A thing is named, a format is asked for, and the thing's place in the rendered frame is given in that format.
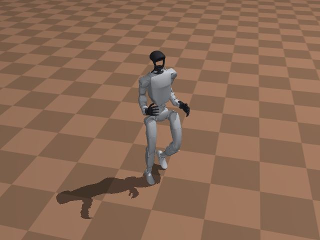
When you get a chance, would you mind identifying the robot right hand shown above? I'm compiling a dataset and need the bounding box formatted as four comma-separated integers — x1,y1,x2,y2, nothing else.
145,103,159,116

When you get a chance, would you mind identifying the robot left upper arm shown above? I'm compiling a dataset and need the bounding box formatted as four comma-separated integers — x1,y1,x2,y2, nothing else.
168,68,177,92

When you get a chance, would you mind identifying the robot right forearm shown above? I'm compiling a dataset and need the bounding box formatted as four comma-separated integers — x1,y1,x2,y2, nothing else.
138,96,148,116

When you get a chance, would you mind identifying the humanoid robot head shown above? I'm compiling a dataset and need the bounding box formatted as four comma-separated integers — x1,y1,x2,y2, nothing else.
149,50,166,75

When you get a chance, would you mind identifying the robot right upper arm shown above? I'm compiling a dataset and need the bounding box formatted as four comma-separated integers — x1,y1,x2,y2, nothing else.
138,75,151,102

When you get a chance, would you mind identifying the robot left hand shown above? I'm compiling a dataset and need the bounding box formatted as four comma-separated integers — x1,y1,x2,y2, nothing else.
178,101,190,117

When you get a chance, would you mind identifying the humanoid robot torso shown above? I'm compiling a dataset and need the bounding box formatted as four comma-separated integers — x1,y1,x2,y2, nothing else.
147,68,172,122

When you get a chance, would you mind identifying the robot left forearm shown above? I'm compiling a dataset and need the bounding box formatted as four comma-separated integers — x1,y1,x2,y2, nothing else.
169,90,180,108

